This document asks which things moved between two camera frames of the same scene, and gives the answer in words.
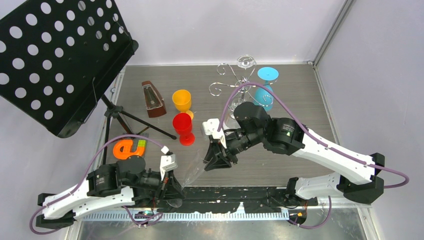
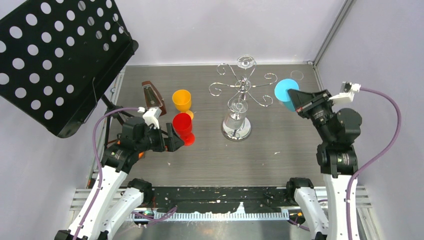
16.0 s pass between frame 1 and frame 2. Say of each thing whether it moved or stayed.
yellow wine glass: stayed
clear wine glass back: stayed
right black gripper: moved
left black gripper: moved
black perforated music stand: stayed
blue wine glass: moved
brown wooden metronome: stayed
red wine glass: stayed
